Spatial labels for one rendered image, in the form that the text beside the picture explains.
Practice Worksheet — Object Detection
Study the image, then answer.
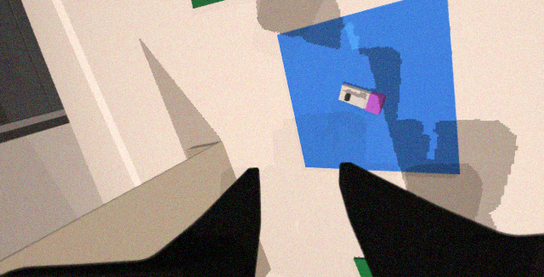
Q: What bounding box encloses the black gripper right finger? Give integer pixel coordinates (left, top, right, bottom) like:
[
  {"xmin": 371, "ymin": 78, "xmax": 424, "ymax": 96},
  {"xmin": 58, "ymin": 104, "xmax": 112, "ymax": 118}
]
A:
[{"xmin": 338, "ymin": 162, "xmax": 544, "ymax": 277}]

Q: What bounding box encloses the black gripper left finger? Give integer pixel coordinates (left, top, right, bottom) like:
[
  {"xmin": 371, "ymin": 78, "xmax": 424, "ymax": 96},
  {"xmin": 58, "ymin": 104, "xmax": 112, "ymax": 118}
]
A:
[{"xmin": 0, "ymin": 167, "xmax": 261, "ymax": 277}]

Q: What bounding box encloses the blue square mat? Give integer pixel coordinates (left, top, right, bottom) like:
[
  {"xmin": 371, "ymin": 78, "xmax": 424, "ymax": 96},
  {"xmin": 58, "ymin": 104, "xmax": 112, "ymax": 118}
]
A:
[{"xmin": 277, "ymin": 0, "xmax": 460, "ymax": 174}]

